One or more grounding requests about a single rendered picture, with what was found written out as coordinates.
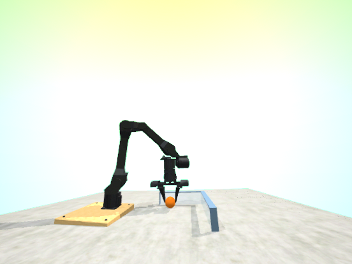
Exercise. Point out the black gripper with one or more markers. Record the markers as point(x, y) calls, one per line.
point(169, 179)

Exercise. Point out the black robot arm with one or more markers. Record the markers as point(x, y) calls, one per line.
point(113, 197)

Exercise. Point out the light blue low wall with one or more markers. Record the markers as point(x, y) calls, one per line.
point(212, 207)

